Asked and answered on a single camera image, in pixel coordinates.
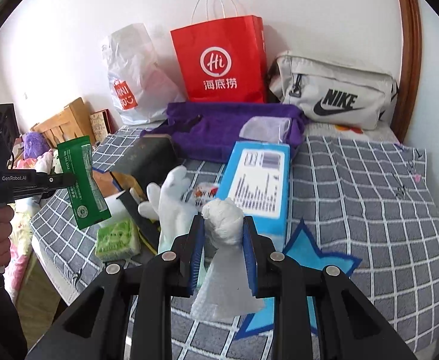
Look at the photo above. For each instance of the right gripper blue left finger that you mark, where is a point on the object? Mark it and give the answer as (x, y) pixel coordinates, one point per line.
(195, 253)

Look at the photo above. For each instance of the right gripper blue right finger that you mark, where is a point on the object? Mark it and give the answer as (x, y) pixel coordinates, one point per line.
(249, 239)

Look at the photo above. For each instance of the white paper towel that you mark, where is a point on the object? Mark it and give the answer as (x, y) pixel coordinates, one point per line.
(225, 292)

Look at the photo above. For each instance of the green tissue pack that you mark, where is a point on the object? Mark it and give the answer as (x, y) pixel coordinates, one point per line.
(118, 241)

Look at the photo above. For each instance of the white sponge block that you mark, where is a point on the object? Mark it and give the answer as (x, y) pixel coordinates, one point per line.
(117, 210)

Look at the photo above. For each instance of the green sachet packet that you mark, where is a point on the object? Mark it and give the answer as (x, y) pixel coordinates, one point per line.
(87, 202)

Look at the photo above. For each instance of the translucent white pouch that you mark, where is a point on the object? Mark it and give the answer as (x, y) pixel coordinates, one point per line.
(266, 128)

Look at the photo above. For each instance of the white glove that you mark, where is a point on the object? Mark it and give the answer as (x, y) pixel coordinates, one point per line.
(165, 204)

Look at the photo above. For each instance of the colourful bedding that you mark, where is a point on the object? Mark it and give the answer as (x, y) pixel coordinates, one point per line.
(21, 238)

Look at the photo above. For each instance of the small fruit sticker packet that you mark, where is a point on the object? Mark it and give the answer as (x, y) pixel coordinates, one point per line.
(203, 193)

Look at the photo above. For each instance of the purple plush toy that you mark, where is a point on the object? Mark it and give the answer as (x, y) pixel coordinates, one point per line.
(34, 145)

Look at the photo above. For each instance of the blue tissue pack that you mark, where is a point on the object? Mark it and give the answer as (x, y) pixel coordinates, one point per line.
(256, 179)

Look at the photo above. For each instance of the blue star marker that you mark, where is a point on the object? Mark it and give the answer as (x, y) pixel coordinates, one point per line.
(303, 249)

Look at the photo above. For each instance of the dark green tea tin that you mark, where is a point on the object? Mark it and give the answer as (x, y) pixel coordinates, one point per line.
(148, 160)

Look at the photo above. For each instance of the wooden headboard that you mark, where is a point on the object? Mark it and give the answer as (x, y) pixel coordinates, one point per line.
(72, 122)

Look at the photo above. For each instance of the brown star marker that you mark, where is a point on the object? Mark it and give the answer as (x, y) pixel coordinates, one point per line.
(105, 183)

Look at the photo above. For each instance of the purple towel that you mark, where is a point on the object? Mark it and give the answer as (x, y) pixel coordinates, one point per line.
(209, 131)

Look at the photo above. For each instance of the brown book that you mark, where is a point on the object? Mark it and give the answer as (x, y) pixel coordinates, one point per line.
(102, 125)

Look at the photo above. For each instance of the grey checkered blanket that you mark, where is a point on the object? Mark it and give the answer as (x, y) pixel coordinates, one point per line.
(364, 198)

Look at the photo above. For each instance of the white Miniso plastic bag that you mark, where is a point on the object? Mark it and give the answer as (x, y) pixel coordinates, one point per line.
(140, 90)

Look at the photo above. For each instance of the grey Nike waist bag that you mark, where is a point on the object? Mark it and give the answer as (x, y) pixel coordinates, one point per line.
(332, 92)

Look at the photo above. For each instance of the red Haidilao paper bag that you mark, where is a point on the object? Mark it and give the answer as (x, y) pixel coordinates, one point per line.
(223, 60)

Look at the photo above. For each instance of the brown wooden door frame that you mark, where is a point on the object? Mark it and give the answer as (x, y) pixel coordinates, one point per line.
(410, 67)

